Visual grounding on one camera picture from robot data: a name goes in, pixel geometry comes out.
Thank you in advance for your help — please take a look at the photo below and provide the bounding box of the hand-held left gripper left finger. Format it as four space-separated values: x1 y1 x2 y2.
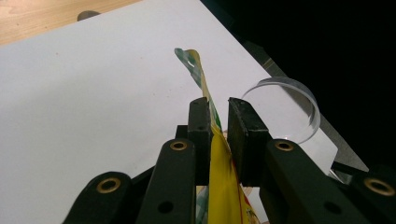
135 96 213 224

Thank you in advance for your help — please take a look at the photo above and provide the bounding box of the clear glass jar with lid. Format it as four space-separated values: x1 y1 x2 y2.
240 76 322 145

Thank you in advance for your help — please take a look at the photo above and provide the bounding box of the white table mat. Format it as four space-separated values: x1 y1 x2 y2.
0 0 339 224

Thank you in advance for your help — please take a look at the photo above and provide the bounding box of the black round table grommet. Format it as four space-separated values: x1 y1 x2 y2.
77 10 102 22

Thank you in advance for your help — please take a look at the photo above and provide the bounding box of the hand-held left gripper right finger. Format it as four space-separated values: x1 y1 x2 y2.
226 96 372 224

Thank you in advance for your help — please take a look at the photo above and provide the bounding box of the yellow green spout pouch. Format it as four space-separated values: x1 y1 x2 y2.
174 48 262 224

